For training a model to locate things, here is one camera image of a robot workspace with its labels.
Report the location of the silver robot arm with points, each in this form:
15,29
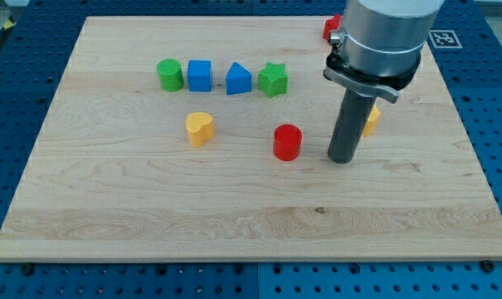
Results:
377,48

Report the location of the red cylinder block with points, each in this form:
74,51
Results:
287,142

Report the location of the yellow heart block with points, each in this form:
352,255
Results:
200,128

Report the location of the fiducial marker tag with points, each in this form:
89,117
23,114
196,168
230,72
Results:
444,39

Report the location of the green star block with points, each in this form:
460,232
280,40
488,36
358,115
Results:
273,79

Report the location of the blue cube block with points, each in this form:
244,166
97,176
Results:
199,75

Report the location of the black bolt front right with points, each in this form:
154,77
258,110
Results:
487,266

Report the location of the wooden board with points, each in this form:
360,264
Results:
113,177

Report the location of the red block at board edge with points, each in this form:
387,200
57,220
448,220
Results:
330,25

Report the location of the green cylinder block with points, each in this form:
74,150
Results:
170,74

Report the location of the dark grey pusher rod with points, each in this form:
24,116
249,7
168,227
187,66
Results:
352,118

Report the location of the black bolt front left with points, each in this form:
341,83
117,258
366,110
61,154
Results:
27,269

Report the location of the blue triangle block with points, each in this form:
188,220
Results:
238,80

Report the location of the yellow hexagon block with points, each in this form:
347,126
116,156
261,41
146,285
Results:
372,121

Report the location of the black bolt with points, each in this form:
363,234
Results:
487,266
27,269

